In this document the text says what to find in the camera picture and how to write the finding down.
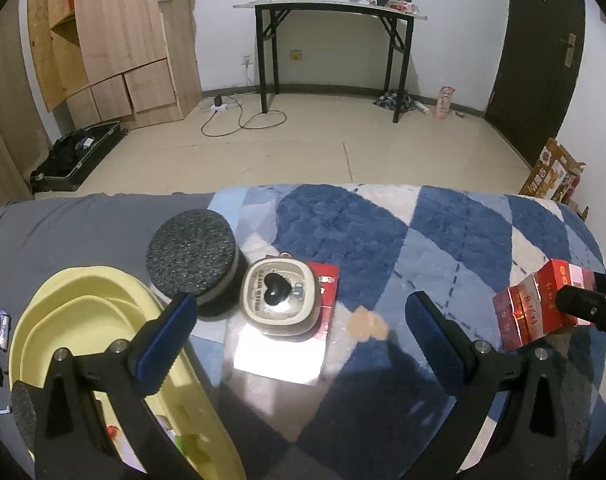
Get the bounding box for pink packet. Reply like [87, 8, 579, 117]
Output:
[434, 86, 456, 120]

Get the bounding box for red and white carton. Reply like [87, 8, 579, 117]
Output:
[493, 259, 596, 352]

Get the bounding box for wooden wardrobe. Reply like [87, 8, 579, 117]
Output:
[27, 0, 202, 128]

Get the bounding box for dark grey foam roll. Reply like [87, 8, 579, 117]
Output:
[146, 208, 241, 322]

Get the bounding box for white cloth square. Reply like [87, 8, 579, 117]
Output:
[225, 310, 331, 387]

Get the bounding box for dark brown door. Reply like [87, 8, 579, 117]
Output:
[484, 0, 586, 158]

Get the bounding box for black folding table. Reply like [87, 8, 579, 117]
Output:
[234, 0, 428, 124]

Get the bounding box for black power cable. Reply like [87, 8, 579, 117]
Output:
[200, 95, 288, 137]

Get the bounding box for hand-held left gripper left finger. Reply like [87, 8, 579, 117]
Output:
[35, 292, 204, 480]

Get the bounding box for red packet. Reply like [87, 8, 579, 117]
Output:
[303, 261, 341, 342]

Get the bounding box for grey bed sheet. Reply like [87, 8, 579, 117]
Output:
[0, 192, 244, 321]

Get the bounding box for printed cardboard box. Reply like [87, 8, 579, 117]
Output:
[519, 138, 589, 221]

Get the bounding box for yellow plastic basin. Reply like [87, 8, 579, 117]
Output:
[8, 266, 248, 480]

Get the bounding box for round beige keychain case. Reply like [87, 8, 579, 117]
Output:
[239, 255, 320, 338]

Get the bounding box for red and white table clutter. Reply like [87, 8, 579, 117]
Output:
[350, 0, 420, 14]

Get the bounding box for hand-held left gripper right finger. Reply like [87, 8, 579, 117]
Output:
[398, 291, 571, 480]

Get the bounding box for dark clothes pile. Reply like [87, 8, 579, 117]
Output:
[373, 90, 416, 111]

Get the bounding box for blue and white plaid blanket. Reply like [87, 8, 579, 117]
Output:
[193, 183, 606, 480]

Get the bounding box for open black suitcase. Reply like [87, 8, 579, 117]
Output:
[31, 121, 123, 193]

